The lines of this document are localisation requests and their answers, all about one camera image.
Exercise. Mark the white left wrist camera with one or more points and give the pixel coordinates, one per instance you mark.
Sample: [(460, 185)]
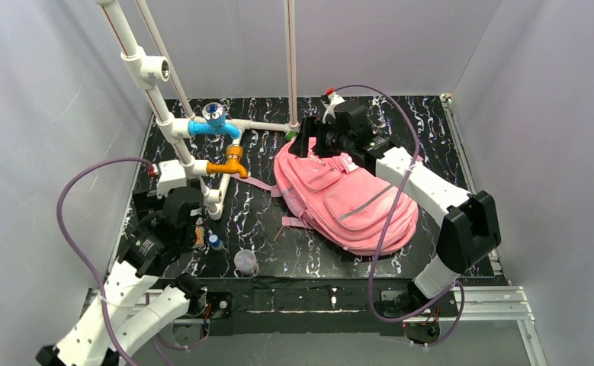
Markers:
[(170, 175)]

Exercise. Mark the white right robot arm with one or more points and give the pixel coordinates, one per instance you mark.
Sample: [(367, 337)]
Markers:
[(469, 225)]

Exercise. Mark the orange book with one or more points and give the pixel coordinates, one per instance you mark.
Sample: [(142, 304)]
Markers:
[(199, 241)]

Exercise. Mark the black front mounting rail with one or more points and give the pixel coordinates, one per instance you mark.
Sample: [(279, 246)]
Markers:
[(298, 305)]

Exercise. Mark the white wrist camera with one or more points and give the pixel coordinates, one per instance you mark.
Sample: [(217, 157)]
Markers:
[(170, 175), (330, 100)]

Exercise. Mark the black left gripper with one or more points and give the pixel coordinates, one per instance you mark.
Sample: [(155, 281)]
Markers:
[(145, 203)]

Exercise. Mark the blue plastic tap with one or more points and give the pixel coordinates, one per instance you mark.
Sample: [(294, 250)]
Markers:
[(215, 122)]

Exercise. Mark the clear plastic cup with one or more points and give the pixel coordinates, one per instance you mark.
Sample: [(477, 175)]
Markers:
[(245, 262)]

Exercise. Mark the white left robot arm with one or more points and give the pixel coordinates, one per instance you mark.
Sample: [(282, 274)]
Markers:
[(108, 333)]

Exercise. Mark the white PVC pipe frame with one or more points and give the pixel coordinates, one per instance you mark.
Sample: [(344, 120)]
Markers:
[(156, 77)]

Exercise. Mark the small blue capped bottle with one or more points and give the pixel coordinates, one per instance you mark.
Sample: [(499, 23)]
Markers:
[(215, 242)]

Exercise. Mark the orange plastic tap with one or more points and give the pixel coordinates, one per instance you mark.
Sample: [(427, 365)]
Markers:
[(232, 166)]

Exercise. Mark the bent brown allen key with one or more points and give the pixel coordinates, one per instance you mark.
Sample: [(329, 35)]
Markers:
[(278, 234)]

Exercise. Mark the pink student backpack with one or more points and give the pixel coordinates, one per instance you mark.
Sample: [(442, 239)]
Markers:
[(353, 209)]

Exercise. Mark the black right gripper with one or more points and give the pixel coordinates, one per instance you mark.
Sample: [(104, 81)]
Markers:
[(306, 142)]

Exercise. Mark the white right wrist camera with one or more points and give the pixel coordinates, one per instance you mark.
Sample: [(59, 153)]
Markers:
[(330, 100)]

